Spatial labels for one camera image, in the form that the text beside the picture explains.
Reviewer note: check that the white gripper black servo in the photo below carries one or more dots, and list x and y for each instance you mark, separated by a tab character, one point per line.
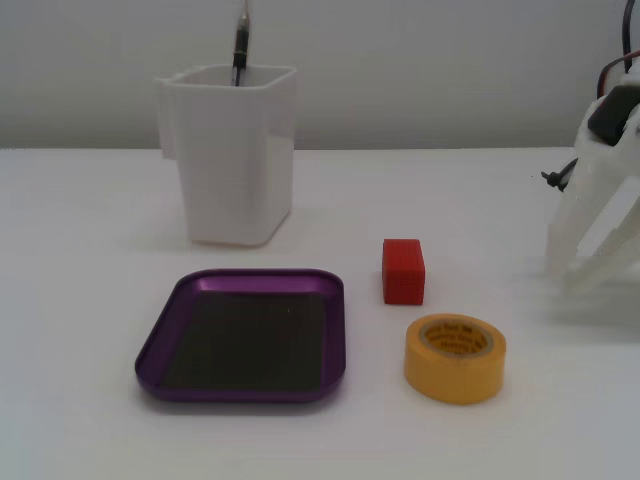
602	172

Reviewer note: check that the red cube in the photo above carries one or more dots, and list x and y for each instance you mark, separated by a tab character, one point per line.
403	272

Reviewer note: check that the yellow tape roll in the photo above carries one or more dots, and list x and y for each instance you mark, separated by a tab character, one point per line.
452	372

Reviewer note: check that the purple metal tray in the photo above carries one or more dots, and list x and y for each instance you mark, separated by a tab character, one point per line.
250	345

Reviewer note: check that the white plastic pen holder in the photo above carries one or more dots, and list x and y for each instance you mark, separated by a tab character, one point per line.
230	165

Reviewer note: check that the black pen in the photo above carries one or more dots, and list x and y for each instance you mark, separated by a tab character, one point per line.
241	45

